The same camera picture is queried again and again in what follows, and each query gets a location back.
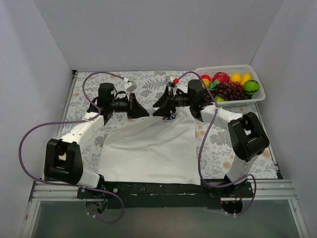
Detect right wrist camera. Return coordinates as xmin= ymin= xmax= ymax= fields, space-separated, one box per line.
xmin=164 ymin=76 xmax=179 ymax=90

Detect green toy watermelon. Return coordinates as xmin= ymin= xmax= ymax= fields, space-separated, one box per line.
xmin=243 ymin=80 xmax=260 ymax=95

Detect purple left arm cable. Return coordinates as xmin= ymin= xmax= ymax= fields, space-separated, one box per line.
xmin=18 ymin=71 xmax=125 ymax=224

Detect yellow toy mango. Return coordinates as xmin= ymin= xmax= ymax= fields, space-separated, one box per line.
xmin=240 ymin=73 xmax=252 ymax=86

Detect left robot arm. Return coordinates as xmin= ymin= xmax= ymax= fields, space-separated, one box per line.
xmin=44 ymin=81 xmax=149 ymax=198

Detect white t-shirt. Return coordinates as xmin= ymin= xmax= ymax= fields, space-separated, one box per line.
xmin=98 ymin=107 xmax=201 ymax=185

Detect yellow toy lemon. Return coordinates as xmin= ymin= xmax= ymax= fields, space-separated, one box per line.
xmin=230 ymin=73 xmax=241 ymax=83

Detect small yellow green toy fruit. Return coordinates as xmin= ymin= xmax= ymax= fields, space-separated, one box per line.
xmin=215 ymin=96 xmax=225 ymax=102

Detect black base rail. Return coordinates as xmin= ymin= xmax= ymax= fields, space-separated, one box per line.
xmin=77 ymin=179 xmax=254 ymax=209

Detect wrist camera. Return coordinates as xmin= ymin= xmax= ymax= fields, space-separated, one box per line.
xmin=164 ymin=76 xmax=179 ymax=90
xmin=122 ymin=77 xmax=137 ymax=94

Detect round brooch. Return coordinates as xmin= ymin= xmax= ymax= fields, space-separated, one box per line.
xmin=148 ymin=108 xmax=156 ymax=117

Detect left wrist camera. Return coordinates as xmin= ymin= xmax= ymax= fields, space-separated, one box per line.
xmin=122 ymin=77 xmax=137 ymax=94

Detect floral table mat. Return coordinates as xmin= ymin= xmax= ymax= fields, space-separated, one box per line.
xmin=65 ymin=70 xmax=277 ymax=179

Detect red dragon fruit toy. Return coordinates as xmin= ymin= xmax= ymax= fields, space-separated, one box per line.
xmin=212 ymin=72 xmax=230 ymax=83

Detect red yellow toy apple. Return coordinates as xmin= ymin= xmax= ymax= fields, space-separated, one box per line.
xmin=201 ymin=74 xmax=211 ymax=88

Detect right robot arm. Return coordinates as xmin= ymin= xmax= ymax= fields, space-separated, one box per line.
xmin=153 ymin=79 xmax=269 ymax=197

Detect purple toy grapes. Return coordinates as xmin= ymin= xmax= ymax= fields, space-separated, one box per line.
xmin=209 ymin=81 xmax=252 ymax=102

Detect white plastic basket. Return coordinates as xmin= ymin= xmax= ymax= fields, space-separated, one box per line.
xmin=196 ymin=65 xmax=265 ymax=107

